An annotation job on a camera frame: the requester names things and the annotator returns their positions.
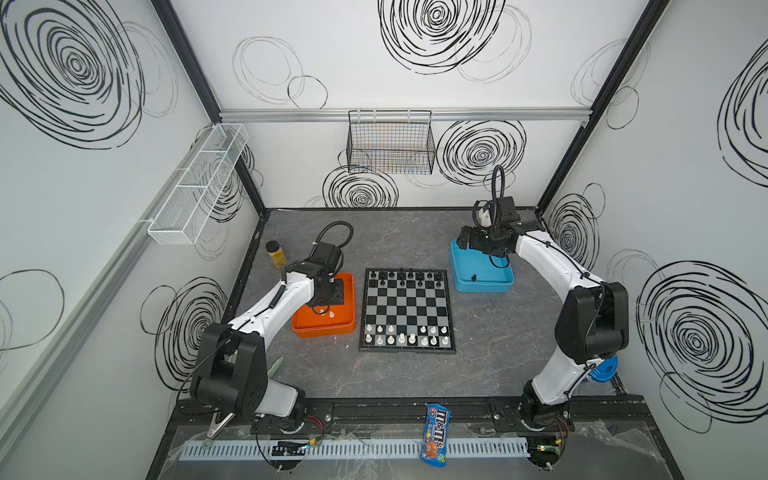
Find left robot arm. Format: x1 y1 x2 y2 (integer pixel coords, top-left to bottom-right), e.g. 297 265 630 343
189 220 354 431

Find black wire basket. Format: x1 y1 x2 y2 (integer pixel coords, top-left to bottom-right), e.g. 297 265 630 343
345 109 437 175

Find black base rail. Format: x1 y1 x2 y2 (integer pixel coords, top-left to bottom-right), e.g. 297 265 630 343
170 394 652 436

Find blue plastic tray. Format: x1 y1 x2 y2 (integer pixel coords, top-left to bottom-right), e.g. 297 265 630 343
450 240 515 293

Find white slotted cable duct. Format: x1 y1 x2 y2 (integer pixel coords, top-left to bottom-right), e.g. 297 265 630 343
178 437 530 461

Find white mesh wall shelf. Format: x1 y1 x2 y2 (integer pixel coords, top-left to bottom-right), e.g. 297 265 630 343
148 123 249 246

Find blue lidded plastic container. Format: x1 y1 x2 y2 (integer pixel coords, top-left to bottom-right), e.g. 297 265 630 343
589 355 618 383

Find M&M's candy bag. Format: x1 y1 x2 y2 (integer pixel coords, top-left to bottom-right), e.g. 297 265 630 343
419 404 452 468

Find yellow jar black lid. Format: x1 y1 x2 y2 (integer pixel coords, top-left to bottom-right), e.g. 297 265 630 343
265 240 288 269

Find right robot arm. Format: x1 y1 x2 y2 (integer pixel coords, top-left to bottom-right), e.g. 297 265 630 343
450 166 629 431

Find orange plastic tray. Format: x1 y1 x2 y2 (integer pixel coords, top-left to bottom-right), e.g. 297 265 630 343
291 273 356 338

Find black white chess board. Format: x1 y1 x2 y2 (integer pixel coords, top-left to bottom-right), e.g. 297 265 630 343
359 268 457 354

